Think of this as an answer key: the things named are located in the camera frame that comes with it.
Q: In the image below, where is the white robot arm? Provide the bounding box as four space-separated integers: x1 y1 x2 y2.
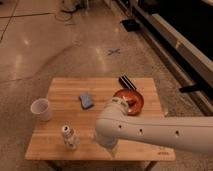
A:
95 97 213 155

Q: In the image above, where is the wooden folding table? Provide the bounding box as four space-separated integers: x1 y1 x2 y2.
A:
25 78 176 171

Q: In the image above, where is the orange bowl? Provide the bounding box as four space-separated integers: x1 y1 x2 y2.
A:
114 89 144 116

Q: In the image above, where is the blue sponge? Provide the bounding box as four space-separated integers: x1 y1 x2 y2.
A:
79 93 94 109

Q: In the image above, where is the black rectangular remote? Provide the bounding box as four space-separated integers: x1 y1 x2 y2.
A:
118 75 136 90

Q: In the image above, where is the white plastic cup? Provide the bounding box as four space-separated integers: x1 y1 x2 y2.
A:
30 98 52 121

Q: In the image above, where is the black floor box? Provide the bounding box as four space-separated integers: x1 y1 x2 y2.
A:
121 19 140 32

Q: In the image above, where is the black bracket on rail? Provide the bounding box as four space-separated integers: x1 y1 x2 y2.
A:
179 84 203 93

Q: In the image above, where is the grey base with cables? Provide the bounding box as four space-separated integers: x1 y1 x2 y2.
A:
60 0 88 12

